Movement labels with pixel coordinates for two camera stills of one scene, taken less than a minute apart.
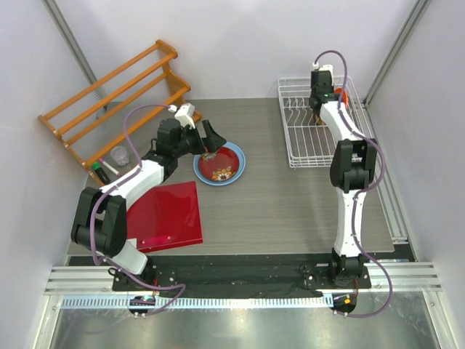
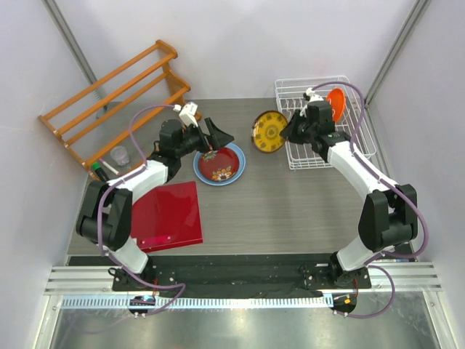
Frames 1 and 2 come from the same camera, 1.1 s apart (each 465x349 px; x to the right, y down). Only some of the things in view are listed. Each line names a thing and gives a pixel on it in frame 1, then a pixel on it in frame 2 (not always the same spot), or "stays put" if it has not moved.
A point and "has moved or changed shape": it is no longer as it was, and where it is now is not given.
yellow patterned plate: x=318 y=121 has moved or changed shape
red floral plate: x=220 y=166 stays put
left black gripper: x=212 y=140 stays put
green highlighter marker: x=97 y=167 stays put
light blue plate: x=242 y=158 stays put
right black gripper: x=330 y=83 -> x=290 y=133
